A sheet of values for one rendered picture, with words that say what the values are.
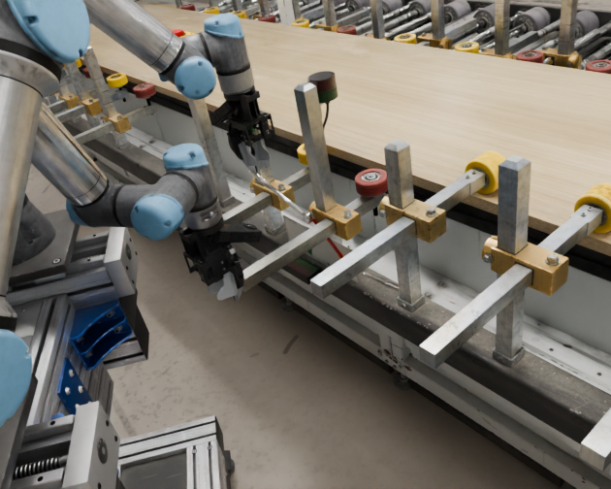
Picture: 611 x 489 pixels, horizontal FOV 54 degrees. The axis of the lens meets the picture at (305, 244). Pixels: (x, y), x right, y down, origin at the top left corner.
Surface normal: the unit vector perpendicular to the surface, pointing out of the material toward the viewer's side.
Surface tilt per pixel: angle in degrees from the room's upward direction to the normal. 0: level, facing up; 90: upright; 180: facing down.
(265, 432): 0
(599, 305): 90
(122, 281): 90
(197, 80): 90
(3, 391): 95
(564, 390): 0
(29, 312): 0
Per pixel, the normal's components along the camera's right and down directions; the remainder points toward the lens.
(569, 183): -0.17, -0.80
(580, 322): -0.75, 0.48
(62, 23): 0.95, -0.10
